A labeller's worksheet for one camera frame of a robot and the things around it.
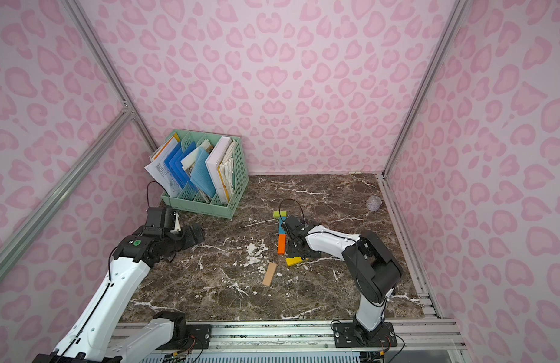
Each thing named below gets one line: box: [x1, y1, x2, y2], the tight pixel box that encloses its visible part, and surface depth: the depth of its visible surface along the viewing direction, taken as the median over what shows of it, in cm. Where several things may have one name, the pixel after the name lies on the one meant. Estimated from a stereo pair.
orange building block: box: [276, 233, 287, 255], surface depth 95 cm
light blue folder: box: [189, 146, 217, 198], surface depth 93 cm
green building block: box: [273, 210, 287, 218], surface depth 106 cm
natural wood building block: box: [262, 261, 277, 287], surface depth 88 cm
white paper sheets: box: [143, 136, 181, 198], surface depth 97 cm
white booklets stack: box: [205, 136, 237, 204], surface depth 95 cm
